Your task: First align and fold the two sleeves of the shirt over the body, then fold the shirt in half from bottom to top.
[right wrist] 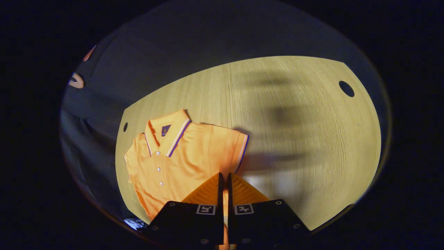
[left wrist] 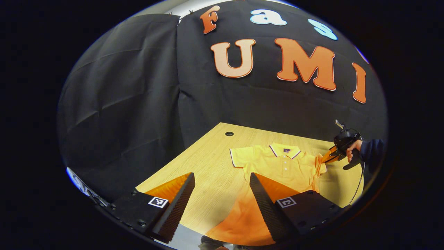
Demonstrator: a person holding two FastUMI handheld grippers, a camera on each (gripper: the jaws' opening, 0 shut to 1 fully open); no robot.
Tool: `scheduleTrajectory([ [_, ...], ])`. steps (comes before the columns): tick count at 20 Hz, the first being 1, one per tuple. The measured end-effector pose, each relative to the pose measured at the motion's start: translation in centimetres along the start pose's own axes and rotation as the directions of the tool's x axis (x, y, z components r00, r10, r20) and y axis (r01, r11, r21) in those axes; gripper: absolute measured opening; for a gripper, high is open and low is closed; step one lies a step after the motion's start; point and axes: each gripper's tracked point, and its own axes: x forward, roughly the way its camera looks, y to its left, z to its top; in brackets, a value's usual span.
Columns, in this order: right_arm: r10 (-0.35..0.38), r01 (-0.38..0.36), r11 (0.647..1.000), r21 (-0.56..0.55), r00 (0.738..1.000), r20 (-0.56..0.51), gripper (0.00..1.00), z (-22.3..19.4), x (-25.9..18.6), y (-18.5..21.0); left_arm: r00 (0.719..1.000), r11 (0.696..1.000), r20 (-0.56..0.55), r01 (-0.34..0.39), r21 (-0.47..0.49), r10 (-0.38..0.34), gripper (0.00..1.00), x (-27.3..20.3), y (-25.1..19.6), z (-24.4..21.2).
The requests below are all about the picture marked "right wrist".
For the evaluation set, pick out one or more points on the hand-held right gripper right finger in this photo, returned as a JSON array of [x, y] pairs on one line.
[[230, 198]]

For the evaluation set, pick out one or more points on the orange T-shirt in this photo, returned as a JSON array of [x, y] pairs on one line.
[[194, 152]]

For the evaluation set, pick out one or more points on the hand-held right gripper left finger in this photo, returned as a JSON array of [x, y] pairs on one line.
[[220, 198]]

